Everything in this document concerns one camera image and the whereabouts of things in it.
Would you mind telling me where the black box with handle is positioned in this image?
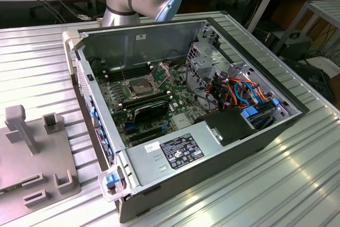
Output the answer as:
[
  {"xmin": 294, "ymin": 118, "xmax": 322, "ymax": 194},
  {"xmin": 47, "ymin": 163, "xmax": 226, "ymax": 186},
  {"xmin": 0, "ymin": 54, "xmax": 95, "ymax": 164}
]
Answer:
[{"xmin": 265, "ymin": 31, "xmax": 316, "ymax": 62}]

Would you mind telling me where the green motherboard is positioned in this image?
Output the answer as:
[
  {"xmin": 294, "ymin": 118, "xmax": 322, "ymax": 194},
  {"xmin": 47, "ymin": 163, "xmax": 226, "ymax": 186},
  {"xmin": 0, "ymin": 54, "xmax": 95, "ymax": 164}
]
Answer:
[{"xmin": 90, "ymin": 59, "xmax": 202, "ymax": 149}]

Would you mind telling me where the black plastic cover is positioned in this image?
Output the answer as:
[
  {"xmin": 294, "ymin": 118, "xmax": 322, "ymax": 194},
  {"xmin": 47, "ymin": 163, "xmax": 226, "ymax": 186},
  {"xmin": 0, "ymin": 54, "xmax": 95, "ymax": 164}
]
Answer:
[{"xmin": 193, "ymin": 110, "xmax": 260, "ymax": 147}]

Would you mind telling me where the silver power supply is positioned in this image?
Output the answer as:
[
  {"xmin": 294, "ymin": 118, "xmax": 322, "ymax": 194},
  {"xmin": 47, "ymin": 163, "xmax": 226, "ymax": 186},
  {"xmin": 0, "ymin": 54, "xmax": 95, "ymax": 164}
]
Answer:
[{"xmin": 126, "ymin": 120, "xmax": 223, "ymax": 188}]

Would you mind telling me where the blue wire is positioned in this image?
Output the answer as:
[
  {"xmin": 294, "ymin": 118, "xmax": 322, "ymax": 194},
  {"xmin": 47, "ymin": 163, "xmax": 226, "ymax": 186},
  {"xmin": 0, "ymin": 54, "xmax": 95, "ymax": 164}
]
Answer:
[{"xmin": 233, "ymin": 78, "xmax": 260, "ymax": 105}]

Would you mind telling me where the orange wire bundle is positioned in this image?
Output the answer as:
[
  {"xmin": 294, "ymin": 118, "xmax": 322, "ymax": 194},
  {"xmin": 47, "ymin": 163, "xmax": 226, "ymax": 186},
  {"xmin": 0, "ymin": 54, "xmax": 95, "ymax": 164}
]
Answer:
[{"xmin": 208, "ymin": 77, "xmax": 269, "ymax": 108}]

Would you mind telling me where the black panel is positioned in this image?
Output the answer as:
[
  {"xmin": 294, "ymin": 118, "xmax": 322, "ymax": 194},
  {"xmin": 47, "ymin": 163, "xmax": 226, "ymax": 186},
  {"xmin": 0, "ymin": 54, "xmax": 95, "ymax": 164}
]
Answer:
[{"xmin": 283, "ymin": 58, "xmax": 337, "ymax": 104}]

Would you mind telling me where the silver drive cage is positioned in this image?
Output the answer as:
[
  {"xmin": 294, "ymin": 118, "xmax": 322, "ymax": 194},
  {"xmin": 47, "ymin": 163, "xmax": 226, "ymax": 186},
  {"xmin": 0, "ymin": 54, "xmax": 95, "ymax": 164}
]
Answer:
[{"xmin": 185, "ymin": 21, "xmax": 256, "ymax": 89}]

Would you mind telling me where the black expansion slot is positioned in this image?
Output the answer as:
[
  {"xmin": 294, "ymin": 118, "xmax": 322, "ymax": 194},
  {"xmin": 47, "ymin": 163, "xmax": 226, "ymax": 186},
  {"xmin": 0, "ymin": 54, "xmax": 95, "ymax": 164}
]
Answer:
[
  {"xmin": 130, "ymin": 132, "xmax": 163, "ymax": 145},
  {"xmin": 124, "ymin": 125, "xmax": 163, "ymax": 139}
]

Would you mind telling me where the grey metal shelf frame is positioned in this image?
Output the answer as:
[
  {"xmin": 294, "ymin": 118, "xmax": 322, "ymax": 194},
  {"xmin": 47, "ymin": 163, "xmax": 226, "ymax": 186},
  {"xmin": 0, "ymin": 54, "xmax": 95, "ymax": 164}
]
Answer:
[{"xmin": 272, "ymin": 0, "xmax": 340, "ymax": 57}]

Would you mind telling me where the CPU socket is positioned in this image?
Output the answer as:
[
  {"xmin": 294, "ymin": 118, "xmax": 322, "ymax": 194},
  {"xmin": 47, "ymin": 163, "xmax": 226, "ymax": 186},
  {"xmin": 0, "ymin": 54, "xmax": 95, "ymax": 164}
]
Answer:
[{"xmin": 124, "ymin": 78, "xmax": 156, "ymax": 99}]

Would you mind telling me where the black and silver PC case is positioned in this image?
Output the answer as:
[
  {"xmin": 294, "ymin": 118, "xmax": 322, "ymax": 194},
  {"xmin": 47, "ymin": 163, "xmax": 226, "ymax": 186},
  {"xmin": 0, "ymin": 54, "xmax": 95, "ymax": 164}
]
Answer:
[{"xmin": 62, "ymin": 16, "xmax": 310, "ymax": 224}]

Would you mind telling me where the silver chipset heatsink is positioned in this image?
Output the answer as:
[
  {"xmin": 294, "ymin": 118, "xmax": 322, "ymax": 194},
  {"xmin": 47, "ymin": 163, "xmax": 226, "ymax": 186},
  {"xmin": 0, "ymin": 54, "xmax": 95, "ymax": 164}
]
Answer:
[{"xmin": 171, "ymin": 113, "xmax": 194, "ymax": 130}]

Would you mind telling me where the metal socket cover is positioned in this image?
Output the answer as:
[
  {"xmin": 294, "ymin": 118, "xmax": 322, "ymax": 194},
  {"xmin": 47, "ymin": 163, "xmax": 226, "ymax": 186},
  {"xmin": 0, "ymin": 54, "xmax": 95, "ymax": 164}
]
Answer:
[{"xmin": 148, "ymin": 62, "xmax": 173, "ymax": 84}]

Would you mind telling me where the black graphics card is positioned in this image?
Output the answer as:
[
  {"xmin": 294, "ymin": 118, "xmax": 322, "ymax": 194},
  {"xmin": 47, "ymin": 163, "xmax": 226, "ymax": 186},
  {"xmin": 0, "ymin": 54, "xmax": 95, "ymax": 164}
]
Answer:
[{"xmin": 133, "ymin": 101, "xmax": 170, "ymax": 124}]

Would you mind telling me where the grey parts rack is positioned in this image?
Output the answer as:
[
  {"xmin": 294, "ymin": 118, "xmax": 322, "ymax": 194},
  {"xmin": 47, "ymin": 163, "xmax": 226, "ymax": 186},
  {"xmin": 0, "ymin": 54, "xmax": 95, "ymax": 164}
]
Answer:
[{"xmin": 0, "ymin": 104, "xmax": 82, "ymax": 209}]

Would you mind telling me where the hard disk in blue carrier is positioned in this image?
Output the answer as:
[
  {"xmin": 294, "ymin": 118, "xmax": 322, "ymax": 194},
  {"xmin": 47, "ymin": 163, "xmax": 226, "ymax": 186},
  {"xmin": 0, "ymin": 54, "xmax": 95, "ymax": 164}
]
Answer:
[{"xmin": 240, "ymin": 99, "xmax": 282, "ymax": 132}]

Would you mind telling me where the blue case latch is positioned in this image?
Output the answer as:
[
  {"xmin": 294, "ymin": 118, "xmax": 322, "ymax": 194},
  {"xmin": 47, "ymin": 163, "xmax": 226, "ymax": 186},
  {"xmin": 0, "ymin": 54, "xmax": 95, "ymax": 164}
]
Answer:
[{"xmin": 105, "ymin": 174, "xmax": 118, "ymax": 187}]

